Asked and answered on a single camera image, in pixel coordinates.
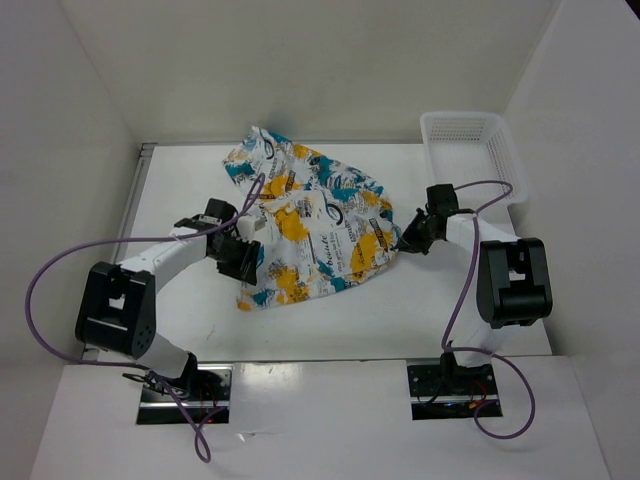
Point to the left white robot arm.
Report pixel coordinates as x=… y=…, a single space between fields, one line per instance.
x=118 y=308

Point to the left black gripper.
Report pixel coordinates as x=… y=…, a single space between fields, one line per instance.
x=246 y=269

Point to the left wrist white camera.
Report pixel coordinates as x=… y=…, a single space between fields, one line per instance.
x=251 y=228

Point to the patterned white yellow teal shorts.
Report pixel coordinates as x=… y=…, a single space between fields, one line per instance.
x=330 y=226

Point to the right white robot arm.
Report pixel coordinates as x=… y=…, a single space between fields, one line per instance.
x=506 y=283

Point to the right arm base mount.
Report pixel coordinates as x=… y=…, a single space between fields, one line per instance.
x=438 y=395

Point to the white plastic basket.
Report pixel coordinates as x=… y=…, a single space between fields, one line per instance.
x=474 y=150

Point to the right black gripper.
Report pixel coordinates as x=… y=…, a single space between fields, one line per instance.
x=409 y=241

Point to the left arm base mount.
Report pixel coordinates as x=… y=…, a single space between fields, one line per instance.
x=208 y=404

